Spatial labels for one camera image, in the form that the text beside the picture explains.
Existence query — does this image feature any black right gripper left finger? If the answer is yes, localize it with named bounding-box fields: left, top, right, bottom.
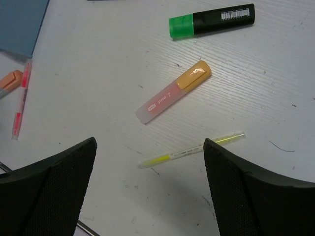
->
left=0, top=137, right=96, bottom=236

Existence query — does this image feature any thin yellow highlighter pen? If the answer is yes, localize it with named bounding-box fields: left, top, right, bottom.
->
left=138, top=132, right=246, bottom=169

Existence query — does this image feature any green cap black highlighter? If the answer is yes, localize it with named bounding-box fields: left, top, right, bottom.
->
left=169, top=3, right=255, bottom=39

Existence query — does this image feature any light blue drawer box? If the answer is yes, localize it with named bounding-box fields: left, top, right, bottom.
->
left=0, top=0, right=49, bottom=58

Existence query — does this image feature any thin pink highlighter pen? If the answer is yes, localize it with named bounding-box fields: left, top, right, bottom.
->
left=11, top=59, right=32, bottom=140

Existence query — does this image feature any yellow-orange cap frosted highlighter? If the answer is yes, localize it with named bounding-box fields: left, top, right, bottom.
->
left=135, top=60, right=212, bottom=124

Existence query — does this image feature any orange cap grey highlighter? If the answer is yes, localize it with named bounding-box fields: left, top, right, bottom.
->
left=0, top=70, right=23, bottom=99

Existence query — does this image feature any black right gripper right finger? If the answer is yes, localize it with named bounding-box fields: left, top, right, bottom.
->
left=203, top=139, right=315, bottom=236

